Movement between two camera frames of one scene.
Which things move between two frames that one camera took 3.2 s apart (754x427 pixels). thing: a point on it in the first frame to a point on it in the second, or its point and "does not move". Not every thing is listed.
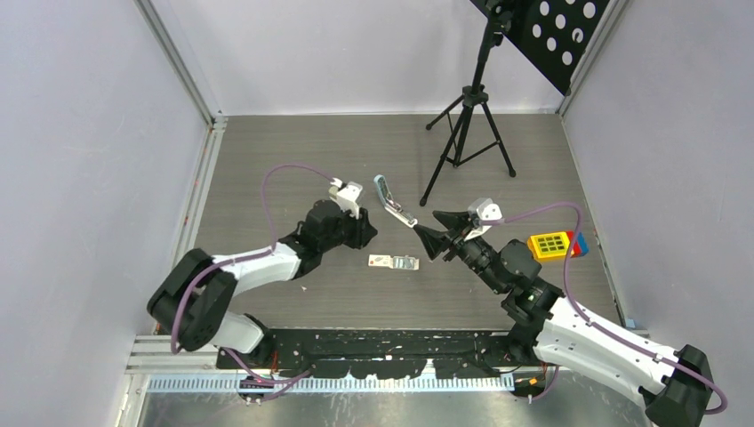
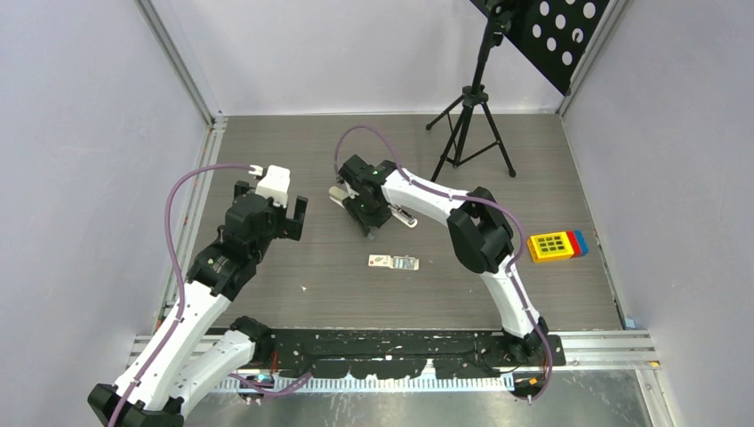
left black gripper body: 352,229 to 278,223
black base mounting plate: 384,354 does not move
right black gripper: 458,221 to 365,222
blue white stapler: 390,205 does not move
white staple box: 400,262 does not move
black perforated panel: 555,35 does not move
